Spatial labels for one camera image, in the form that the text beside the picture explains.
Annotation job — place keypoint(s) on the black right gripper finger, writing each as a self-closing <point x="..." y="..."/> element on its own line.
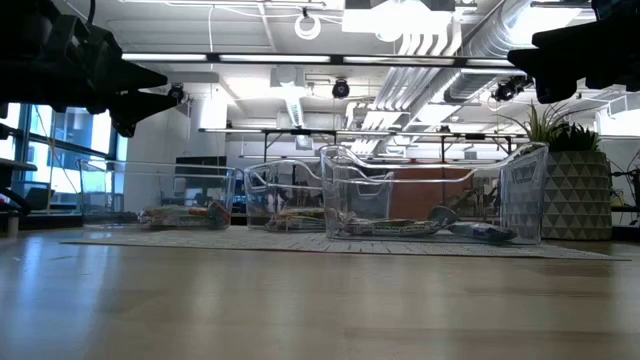
<point x="560" y="85"/>
<point x="555" y="50"/>

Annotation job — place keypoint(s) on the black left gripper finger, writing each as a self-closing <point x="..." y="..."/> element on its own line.
<point x="135" y="77"/>
<point x="135" y="112"/>

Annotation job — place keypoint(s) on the red wrapper granola bar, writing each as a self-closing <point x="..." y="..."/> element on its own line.
<point x="220" y="216"/>
<point x="170" y="217"/>

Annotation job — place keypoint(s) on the orange wrapper granola bar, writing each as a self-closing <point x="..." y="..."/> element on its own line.
<point x="305" y="215"/>

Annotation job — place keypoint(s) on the green potted plant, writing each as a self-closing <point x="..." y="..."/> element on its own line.
<point x="545" y="130"/>

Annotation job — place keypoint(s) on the clear plastic bin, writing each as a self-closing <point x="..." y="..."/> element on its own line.
<point x="150" y="190"/>
<point x="280" y="195"/>
<point x="520" y="200"/>

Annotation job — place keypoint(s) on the grey triangle-pattern plant pot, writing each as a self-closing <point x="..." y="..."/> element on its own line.
<point x="577" y="200"/>

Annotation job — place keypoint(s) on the brown cabinet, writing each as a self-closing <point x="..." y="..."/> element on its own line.
<point x="425" y="195"/>

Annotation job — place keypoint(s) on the grey woven placemat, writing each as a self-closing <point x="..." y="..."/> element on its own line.
<point x="300" y="245"/>

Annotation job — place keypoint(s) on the black overhead camera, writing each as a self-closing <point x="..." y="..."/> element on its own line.
<point x="341" y="89"/>
<point x="176" y="93"/>
<point x="506" y="91"/>

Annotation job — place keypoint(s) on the silver ventilation duct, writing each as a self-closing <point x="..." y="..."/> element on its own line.
<point x="490" y="35"/>

